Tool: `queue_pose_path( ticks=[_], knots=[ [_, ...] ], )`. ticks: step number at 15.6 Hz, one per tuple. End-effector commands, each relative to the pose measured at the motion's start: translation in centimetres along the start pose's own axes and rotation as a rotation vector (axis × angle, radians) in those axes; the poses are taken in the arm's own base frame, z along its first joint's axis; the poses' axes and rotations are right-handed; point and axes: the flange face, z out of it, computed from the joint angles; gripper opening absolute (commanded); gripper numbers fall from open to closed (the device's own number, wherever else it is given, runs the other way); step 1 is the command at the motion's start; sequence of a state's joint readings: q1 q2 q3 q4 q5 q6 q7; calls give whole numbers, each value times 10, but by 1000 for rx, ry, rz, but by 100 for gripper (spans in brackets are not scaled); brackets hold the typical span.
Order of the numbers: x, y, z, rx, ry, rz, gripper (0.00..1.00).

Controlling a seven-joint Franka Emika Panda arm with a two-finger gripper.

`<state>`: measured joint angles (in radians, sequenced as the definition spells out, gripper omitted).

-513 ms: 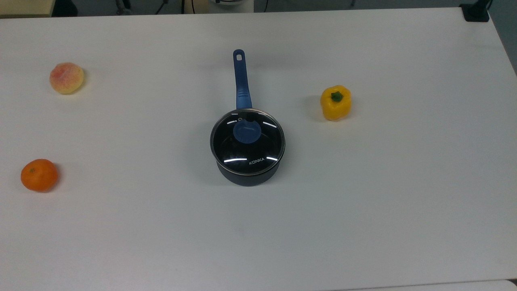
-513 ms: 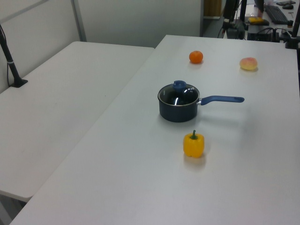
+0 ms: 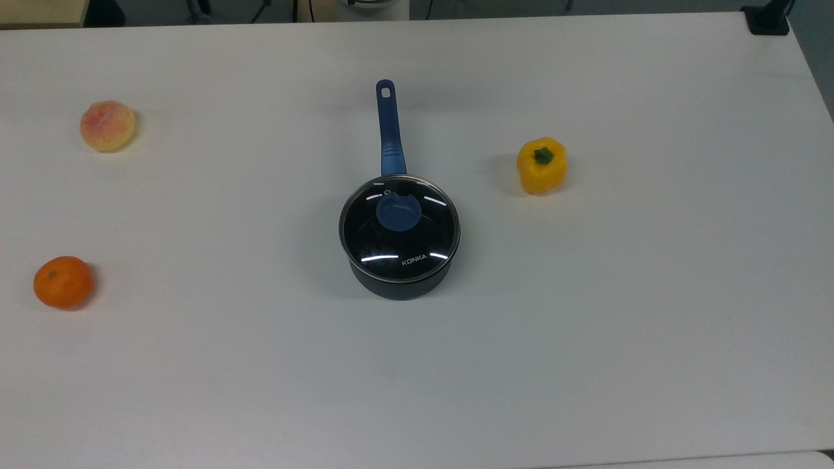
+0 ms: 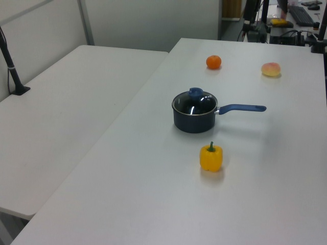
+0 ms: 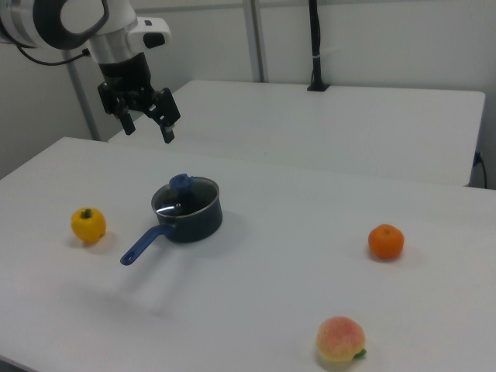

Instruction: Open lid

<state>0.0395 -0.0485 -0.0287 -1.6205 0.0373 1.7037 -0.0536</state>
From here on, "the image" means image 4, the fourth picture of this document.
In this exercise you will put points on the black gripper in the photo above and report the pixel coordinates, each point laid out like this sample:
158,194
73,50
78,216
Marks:
251,5

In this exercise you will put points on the glass lid with blue knob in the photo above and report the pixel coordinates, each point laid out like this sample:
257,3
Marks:
204,102

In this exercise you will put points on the beige wooden panel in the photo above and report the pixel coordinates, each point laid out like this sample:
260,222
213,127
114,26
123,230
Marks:
231,9

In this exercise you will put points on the black vertical pole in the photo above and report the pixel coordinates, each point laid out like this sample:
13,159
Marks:
265,12

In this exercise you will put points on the yellow box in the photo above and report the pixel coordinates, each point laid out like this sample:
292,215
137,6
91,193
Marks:
278,22

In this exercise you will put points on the black electronics box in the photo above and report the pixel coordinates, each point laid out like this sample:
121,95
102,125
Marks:
286,39

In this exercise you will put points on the black keyboard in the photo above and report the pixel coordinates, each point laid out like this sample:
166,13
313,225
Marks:
301,15

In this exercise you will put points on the orange tangerine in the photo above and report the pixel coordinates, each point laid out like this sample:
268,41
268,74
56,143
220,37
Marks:
213,62

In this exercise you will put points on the pink yellow peach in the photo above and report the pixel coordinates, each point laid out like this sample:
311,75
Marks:
271,69

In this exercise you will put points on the black computer mouse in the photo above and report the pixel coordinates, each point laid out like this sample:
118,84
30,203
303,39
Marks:
314,7

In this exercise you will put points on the dark blue saucepan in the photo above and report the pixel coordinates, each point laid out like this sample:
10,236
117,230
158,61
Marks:
191,123

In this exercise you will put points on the yellow bell pepper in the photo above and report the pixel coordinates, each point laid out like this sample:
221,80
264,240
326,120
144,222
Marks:
210,159

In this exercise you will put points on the white side table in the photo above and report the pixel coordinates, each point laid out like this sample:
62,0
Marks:
64,114

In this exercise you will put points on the black clamped camera stand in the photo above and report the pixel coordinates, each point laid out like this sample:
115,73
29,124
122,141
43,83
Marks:
319,40

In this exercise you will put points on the black camera pole with base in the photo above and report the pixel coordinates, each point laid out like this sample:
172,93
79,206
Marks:
10,70

